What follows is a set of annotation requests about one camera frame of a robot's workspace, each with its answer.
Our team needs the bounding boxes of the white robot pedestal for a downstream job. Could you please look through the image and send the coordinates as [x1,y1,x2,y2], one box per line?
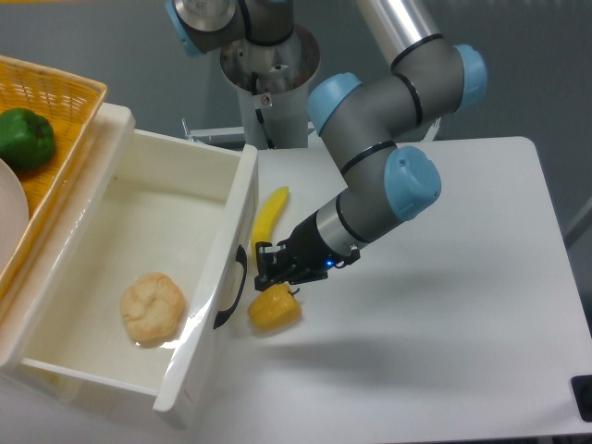
[220,24,320,149]

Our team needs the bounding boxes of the black device at table edge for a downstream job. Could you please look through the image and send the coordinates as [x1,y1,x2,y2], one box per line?
[571,375,592,423]

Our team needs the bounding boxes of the white plate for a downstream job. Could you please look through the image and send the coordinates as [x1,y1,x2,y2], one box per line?
[0,161,29,271]

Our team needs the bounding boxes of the yellow banana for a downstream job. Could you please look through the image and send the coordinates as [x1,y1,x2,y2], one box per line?
[251,186,290,257]

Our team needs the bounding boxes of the white drawer cabinet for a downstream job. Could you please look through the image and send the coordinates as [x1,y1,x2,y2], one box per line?
[0,102,137,403]

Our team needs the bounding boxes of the yellow woven basket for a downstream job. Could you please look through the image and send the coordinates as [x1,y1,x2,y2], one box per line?
[1,55,107,299]

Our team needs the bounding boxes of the white metal base frame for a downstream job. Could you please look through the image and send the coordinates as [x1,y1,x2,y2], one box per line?
[181,117,441,151]

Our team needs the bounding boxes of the bread roll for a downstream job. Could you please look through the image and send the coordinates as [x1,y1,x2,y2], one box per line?
[119,272,185,347]

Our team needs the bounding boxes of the yellow bell pepper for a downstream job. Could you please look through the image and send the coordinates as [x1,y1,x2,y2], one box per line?
[247,283,302,332]

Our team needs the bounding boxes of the green bell pepper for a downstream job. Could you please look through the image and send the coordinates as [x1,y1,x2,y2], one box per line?
[1,108,56,172]

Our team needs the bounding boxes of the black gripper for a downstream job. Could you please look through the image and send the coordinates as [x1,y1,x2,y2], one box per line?
[254,213,361,291]

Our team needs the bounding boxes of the black cable on pedestal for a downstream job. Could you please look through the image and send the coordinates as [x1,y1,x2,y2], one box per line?
[251,71,277,151]

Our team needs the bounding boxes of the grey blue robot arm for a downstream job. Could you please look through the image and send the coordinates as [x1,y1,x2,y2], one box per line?
[166,1,487,290]

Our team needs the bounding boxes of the white top drawer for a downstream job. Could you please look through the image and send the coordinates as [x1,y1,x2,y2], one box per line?
[15,130,258,428]

